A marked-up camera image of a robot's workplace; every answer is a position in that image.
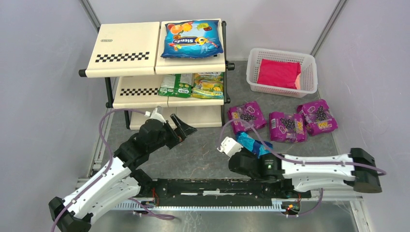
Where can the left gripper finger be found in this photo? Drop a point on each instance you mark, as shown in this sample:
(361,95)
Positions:
(179,124)
(184,134)

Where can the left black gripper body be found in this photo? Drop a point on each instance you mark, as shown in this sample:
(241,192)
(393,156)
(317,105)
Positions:
(174,130)

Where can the purple candy bag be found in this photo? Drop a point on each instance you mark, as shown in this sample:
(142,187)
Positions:
(285,127)
(317,117)
(249,112)

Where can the blue Slendy candy bag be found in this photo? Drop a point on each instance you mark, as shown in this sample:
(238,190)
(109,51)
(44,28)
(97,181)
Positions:
(192,39)

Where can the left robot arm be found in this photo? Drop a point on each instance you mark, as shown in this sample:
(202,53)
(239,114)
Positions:
(120,178)

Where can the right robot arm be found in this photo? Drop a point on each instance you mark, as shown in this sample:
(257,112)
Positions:
(356,170)

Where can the yellow green candy bag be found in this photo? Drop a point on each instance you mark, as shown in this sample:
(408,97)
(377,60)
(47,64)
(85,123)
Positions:
(208,86)

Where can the cream three-tier shelf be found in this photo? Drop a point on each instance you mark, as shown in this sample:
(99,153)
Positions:
(128,57)

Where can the pink bag in basket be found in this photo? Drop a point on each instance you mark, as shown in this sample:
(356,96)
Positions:
(279,74)

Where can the white plastic basket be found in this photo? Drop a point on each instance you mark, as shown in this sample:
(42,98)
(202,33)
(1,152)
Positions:
(308,75)

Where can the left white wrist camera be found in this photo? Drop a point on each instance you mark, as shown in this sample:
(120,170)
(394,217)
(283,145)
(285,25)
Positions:
(156,114)

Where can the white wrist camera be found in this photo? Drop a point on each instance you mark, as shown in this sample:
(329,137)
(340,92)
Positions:
(156,114)
(229,146)

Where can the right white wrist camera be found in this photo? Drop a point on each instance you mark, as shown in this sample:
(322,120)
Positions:
(229,146)

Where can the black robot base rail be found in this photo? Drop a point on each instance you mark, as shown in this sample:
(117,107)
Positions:
(203,194)

